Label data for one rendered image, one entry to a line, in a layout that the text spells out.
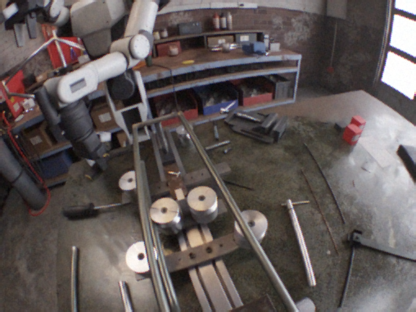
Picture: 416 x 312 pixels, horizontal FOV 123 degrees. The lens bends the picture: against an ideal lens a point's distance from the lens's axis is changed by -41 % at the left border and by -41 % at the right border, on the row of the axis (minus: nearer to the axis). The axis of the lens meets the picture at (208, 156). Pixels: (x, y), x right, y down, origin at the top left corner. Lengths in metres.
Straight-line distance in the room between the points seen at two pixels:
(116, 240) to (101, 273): 0.08
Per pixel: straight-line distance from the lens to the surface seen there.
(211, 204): 0.32
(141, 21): 0.68
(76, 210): 0.52
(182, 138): 0.56
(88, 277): 0.45
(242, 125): 0.63
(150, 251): 0.22
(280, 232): 0.41
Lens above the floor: 1.24
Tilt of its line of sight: 42 degrees down
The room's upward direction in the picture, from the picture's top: 6 degrees counter-clockwise
